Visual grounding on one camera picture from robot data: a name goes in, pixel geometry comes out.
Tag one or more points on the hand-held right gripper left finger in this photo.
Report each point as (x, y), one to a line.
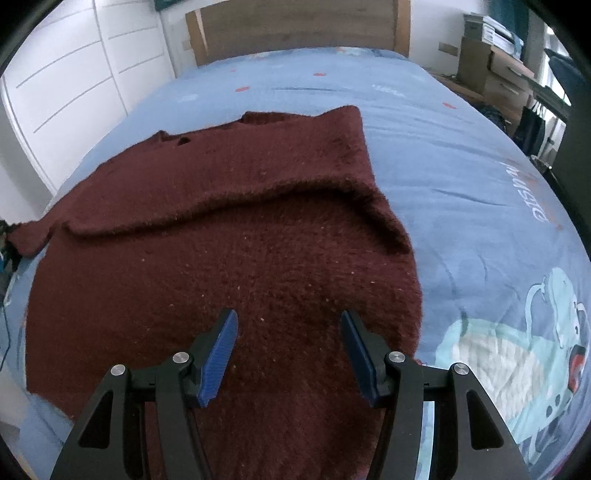
(220, 357)

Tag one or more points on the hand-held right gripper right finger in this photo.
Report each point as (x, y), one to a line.
(358, 355)

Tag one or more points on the maroon knitted sweater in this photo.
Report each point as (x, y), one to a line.
(231, 240)

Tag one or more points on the blue printed bed sheet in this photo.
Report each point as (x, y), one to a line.
(452, 161)

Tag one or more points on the dark bag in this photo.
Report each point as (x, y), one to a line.
(530, 129)

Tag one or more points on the dark grey chair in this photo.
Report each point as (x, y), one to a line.
(572, 134)

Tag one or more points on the wooden drawer cabinet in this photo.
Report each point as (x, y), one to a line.
(501, 81)

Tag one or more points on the wooden bed headboard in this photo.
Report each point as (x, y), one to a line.
(300, 25)

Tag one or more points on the teal curtain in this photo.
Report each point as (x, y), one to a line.
(510, 18)

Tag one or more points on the wall socket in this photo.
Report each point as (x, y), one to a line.
(447, 48)

